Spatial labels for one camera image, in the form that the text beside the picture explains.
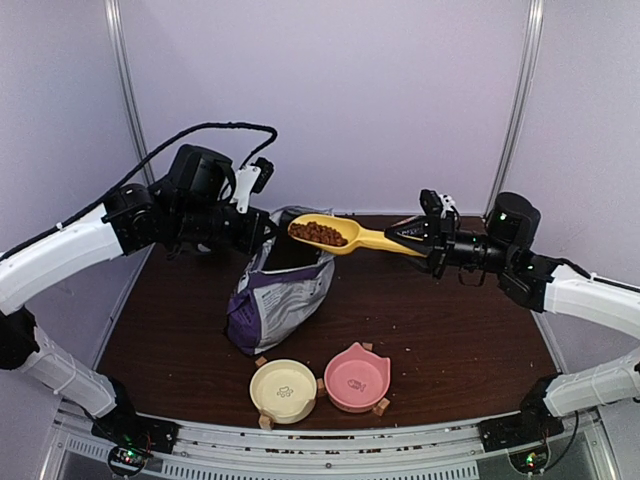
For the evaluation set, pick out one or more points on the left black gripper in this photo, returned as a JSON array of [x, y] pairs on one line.
[[250, 237]]

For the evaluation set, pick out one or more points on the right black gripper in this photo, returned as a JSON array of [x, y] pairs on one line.
[[442, 238]]

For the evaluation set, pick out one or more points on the purple puppy food bag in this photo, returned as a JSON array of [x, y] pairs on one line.
[[282, 286]]

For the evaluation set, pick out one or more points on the yellow plastic scoop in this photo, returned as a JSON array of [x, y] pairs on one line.
[[357, 236]]

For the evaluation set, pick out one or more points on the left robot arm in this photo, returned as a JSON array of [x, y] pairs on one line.
[[201, 202]]

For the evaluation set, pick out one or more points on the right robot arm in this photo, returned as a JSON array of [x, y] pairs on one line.
[[535, 282]]

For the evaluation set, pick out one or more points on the brown kibble pet food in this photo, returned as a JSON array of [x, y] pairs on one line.
[[317, 233]]

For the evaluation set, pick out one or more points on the pink cat-ear pet bowl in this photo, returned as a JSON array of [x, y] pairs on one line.
[[357, 379]]

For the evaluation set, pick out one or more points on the cream pet bowl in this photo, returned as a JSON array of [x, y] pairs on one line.
[[283, 390]]

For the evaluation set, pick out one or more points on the blue zigzag patterned bowl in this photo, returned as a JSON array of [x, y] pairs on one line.
[[412, 227]]

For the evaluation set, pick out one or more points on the wooden block front right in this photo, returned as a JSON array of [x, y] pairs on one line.
[[381, 407]]

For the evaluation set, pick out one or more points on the wooden block between bowls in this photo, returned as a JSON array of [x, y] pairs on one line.
[[320, 386]]

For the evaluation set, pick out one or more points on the wooden block front left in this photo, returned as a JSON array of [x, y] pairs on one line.
[[266, 423]]

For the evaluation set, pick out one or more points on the right circuit board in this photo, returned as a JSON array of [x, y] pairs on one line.
[[530, 461]]

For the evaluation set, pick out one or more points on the circuit board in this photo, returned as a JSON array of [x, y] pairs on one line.
[[530, 461], [126, 462]]

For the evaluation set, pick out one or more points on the left circuit board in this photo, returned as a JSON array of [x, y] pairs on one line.
[[126, 462]]

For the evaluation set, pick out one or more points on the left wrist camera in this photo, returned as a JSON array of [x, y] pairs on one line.
[[250, 179]]

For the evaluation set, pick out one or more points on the front aluminium rail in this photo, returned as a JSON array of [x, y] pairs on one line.
[[450, 450]]

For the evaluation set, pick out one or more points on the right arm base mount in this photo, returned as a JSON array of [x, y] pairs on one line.
[[532, 423]]

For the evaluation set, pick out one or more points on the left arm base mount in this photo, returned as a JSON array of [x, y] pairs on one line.
[[126, 428]]

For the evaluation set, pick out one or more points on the right aluminium frame post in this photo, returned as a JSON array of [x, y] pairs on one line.
[[527, 68]]

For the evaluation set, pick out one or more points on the aluminium frame post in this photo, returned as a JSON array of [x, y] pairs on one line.
[[118, 41], [527, 68]]

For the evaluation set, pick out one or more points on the left aluminium frame post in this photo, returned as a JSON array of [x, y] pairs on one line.
[[118, 41]]

